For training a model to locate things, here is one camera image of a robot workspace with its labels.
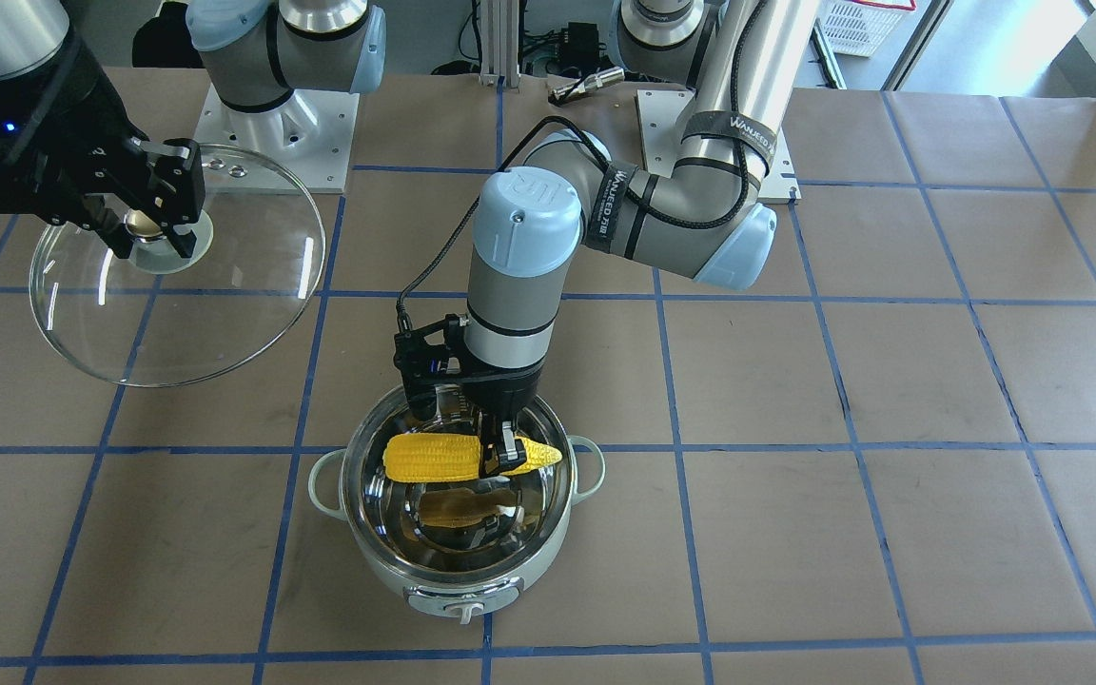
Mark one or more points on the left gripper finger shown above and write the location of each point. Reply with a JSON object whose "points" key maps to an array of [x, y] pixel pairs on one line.
{"points": [[510, 453], [489, 436]]}

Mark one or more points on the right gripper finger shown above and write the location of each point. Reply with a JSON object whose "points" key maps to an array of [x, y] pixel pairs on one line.
{"points": [[174, 197], [104, 215]]}

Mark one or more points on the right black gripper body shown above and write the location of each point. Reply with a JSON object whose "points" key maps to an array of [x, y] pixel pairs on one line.
{"points": [[82, 107]]}

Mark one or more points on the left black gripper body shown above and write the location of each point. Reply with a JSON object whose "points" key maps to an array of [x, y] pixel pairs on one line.
{"points": [[506, 389]]}

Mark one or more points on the yellow corn cob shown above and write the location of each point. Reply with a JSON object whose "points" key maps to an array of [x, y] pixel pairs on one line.
{"points": [[442, 458]]}

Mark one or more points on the glass pot lid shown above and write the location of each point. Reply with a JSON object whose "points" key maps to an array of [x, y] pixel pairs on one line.
{"points": [[155, 319]]}

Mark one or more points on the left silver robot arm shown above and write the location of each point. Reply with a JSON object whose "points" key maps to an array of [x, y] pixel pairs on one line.
{"points": [[557, 194]]}

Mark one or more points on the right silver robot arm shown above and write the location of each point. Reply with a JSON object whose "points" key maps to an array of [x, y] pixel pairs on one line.
{"points": [[30, 33]]}

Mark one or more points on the pale green cooking pot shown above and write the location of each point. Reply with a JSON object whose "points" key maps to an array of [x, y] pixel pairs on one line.
{"points": [[453, 550]]}

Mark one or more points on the aluminium frame post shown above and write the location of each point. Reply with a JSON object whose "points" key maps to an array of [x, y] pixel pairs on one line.
{"points": [[499, 43]]}

